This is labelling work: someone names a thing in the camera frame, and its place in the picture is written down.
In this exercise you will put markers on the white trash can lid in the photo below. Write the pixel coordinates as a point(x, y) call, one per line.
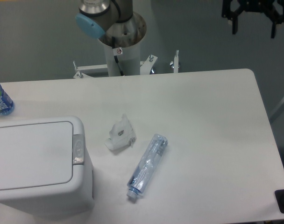
point(35, 155)

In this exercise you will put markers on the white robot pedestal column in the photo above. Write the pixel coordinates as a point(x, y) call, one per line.
point(123, 61)

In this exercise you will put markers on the white plastic trash can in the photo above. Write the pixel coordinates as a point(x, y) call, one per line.
point(72, 197)

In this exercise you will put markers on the crumpled white paper wrapper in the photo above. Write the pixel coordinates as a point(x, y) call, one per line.
point(121, 135)

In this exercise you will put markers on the white pedestal base frame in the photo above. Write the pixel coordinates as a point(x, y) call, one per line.
point(145, 68)

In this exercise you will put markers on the blue labelled water bottle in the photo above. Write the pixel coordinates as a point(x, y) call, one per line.
point(6, 103)

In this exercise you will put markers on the grey lid push button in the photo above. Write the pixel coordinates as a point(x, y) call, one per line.
point(78, 150)

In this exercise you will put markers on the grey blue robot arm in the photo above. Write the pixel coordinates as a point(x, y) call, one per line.
point(115, 24)

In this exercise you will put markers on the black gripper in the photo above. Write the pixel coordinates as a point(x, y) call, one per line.
point(257, 6)

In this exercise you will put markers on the crushed clear plastic bottle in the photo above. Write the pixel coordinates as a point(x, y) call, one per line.
point(146, 167)

